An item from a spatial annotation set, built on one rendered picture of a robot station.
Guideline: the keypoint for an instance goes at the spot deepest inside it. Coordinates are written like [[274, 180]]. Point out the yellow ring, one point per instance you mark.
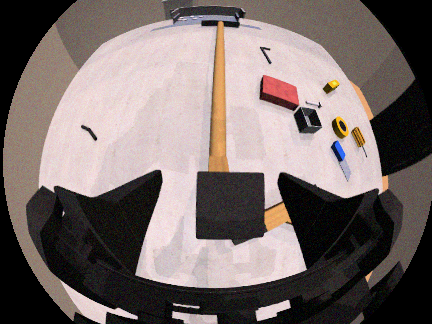
[[340, 128]]

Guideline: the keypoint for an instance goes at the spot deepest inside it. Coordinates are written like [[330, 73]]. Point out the long tan scraper with grey crossbar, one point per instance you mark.
[[274, 216]]

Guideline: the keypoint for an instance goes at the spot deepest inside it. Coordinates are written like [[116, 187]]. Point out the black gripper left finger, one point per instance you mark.
[[118, 218]]

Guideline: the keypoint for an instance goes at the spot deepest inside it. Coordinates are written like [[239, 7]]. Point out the red rectangular block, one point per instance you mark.
[[279, 93]]

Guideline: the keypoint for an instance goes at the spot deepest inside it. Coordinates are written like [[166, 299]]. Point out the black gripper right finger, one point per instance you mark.
[[318, 217]]

